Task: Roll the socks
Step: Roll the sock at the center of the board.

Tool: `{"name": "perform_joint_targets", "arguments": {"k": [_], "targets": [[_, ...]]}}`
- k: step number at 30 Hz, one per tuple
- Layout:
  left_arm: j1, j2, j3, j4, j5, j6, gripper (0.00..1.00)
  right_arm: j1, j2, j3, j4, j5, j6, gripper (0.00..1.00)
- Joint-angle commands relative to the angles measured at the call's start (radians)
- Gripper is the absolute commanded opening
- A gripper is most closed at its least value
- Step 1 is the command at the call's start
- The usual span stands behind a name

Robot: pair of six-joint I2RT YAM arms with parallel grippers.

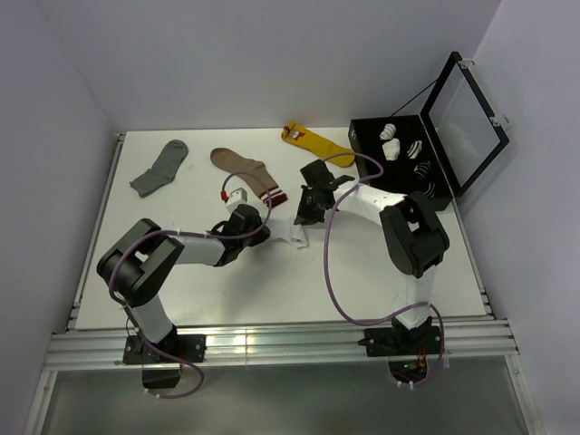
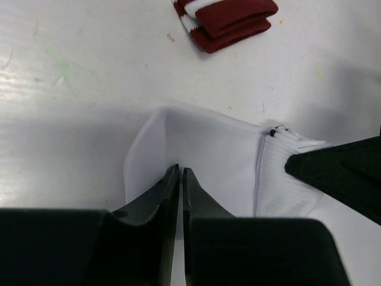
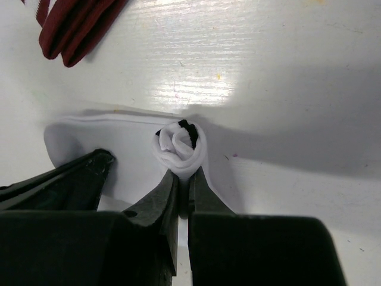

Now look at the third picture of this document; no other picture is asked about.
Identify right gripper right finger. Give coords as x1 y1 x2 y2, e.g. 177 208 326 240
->
188 169 346 285

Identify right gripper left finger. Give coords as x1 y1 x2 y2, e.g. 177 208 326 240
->
1 172 179 285

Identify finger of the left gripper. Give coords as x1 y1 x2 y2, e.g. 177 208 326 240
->
1 149 115 211

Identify white sock black stripes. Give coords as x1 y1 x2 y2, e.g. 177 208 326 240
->
44 114 243 212

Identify brown striped sock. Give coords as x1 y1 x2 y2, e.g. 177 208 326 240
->
22 0 128 67

